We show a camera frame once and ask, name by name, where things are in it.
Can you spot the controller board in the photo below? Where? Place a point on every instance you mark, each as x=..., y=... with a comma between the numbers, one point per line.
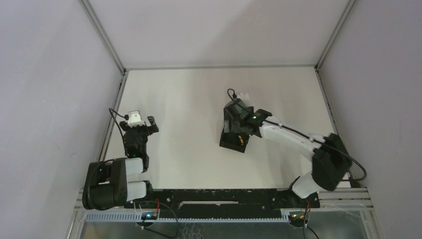
x=299, y=220
x=149, y=216

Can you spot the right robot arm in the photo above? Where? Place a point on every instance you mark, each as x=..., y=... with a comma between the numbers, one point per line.
x=327, y=154

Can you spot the black plastic bin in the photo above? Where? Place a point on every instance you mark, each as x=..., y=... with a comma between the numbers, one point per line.
x=235, y=122

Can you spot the right controller board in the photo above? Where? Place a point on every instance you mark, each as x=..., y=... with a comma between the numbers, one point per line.
x=299, y=220

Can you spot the aluminium frame rail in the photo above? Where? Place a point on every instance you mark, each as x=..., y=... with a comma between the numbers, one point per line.
x=111, y=123

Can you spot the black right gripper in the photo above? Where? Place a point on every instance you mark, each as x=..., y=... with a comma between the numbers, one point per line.
x=252, y=109

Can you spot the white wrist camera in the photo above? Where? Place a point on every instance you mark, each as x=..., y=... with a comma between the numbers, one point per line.
x=135, y=119
x=245, y=97

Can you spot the left controller board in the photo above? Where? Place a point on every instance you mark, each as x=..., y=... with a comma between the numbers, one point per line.
x=149, y=216

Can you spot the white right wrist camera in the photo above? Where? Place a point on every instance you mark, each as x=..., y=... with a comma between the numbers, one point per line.
x=245, y=97

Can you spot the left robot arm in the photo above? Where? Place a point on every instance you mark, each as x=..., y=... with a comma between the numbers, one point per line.
x=106, y=185

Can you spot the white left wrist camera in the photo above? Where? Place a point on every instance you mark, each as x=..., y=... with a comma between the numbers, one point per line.
x=135, y=119

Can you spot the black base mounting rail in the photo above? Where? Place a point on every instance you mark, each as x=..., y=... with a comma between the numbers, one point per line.
x=217, y=204

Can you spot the yellow black screwdriver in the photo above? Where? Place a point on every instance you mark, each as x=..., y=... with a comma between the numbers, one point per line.
x=242, y=140

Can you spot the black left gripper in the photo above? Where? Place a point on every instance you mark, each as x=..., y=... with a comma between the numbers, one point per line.
x=139, y=129

